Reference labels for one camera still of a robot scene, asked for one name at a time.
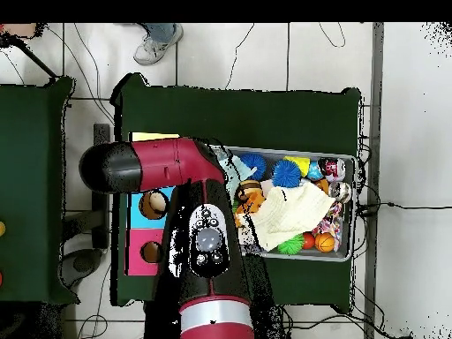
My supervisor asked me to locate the blue spiky ball with eyes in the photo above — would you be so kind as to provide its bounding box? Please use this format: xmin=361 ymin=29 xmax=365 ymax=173
xmin=270 ymin=159 xmax=302 ymax=188

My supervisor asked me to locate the polka-dot cloth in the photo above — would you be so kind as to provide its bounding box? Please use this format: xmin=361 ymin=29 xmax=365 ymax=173
xmin=312 ymin=202 xmax=343 ymax=248

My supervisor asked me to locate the yellow foam wedge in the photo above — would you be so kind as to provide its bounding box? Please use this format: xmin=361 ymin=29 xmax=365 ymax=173
xmin=283 ymin=155 xmax=312 ymax=177

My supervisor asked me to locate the crushed soda can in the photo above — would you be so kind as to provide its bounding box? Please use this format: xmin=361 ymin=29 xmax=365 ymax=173
xmin=317 ymin=157 xmax=347 ymax=183

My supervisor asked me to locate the cream waffle cloth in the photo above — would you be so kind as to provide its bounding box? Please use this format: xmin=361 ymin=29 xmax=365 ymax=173
xmin=246 ymin=181 xmax=336 ymax=252

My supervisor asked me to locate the dark green table cloth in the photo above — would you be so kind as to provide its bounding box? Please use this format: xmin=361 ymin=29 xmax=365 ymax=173
xmin=110 ymin=72 xmax=363 ymax=313

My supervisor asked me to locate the black upright bar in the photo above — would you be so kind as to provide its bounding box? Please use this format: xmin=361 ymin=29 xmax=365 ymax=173
xmin=92 ymin=123 xmax=111 ymax=248

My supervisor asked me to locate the shallow mesh bin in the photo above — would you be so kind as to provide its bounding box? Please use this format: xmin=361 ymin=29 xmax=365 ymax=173
xmin=211 ymin=145 xmax=358 ymax=263

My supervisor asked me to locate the toy burger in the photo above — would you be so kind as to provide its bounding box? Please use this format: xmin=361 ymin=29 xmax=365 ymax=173
xmin=236 ymin=179 xmax=263 ymax=201

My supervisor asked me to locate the black floor cable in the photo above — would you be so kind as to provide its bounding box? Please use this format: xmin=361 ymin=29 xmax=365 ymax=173
xmin=356 ymin=201 xmax=452 ymax=217

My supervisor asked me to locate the wooden three-hole box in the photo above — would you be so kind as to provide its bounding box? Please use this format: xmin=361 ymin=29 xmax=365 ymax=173
xmin=124 ymin=132 xmax=181 ymax=277

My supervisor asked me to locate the dark green side table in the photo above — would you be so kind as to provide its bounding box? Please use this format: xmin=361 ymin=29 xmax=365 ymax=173
xmin=0 ymin=76 xmax=80 ymax=305

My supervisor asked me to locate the mint green waffle cloth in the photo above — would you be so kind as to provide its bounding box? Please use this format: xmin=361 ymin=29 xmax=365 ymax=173
xmin=225 ymin=154 xmax=257 ymax=199

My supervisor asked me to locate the person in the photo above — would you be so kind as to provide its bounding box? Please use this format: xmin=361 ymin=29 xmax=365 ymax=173
xmin=132 ymin=22 xmax=185 ymax=66

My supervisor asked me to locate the green spiky ball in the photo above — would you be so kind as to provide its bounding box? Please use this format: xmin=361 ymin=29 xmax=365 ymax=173
xmin=276 ymin=233 xmax=305 ymax=256

